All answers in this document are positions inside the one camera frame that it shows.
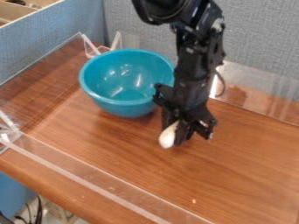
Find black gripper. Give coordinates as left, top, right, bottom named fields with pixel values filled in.
left=154, top=79, right=218, bottom=146

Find white brown toy mushroom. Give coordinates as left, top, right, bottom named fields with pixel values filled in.
left=159, top=121, right=179, bottom=149

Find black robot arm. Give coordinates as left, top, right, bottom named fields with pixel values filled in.
left=131, top=0, right=226, bottom=148

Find blue plastic bowl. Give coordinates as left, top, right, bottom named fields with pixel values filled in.
left=79, top=49, right=174, bottom=118

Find clear acrylic barrier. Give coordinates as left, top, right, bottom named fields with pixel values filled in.
left=0, top=36, right=299, bottom=224

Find wooden shelf box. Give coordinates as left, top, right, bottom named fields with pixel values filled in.
left=0, top=0, right=66, bottom=29

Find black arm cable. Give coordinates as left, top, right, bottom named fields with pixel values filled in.
left=213, top=71, right=229, bottom=98

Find black floor cables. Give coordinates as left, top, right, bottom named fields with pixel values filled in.
left=0, top=194, right=45, bottom=224

